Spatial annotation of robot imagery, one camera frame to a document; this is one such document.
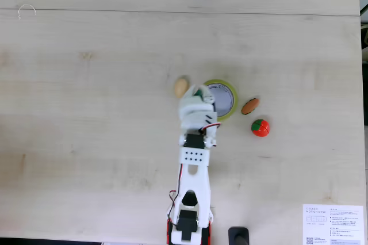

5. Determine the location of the black pole with clamp base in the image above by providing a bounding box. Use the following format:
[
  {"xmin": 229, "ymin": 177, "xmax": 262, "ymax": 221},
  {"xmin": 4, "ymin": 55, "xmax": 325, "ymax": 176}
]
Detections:
[{"xmin": 228, "ymin": 226, "xmax": 250, "ymax": 245}]

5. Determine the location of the toy hot dog burger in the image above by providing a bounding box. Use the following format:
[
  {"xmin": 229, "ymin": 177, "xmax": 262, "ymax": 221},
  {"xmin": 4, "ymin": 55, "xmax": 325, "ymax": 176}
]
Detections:
[{"xmin": 240, "ymin": 97, "xmax": 260, "ymax": 116}]

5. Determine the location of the white printed paper sheet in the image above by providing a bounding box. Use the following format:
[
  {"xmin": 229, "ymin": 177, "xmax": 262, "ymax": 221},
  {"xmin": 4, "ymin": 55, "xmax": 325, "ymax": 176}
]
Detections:
[{"xmin": 302, "ymin": 204, "xmax": 363, "ymax": 245}]

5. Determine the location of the beige toy egg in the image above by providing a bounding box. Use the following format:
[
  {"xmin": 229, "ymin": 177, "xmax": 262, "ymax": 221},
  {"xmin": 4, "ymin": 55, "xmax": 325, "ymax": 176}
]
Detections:
[{"xmin": 174, "ymin": 76, "xmax": 190, "ymax": 98}]

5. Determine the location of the red toy tomato green top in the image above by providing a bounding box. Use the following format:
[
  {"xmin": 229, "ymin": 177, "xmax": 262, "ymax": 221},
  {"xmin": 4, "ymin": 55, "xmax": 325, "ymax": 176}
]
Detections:
[{"xmin": 251, "ymin": 118, "xmax": 271, "ymax": 138}]

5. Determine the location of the thin white wire loop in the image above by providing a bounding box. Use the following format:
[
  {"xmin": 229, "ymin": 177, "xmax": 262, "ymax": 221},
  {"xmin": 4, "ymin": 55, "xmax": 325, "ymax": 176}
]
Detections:
[{"xmin": 17, "ymin": 3, "xmax": 37, "ymax": 20}]

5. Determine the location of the yellow packing tape roll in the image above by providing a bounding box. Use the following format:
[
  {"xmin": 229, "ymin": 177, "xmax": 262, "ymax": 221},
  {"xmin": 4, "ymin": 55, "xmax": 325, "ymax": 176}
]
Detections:
[{"xmin": 202, "ymin": 78, "xmax": 239, "ymax": 122}]

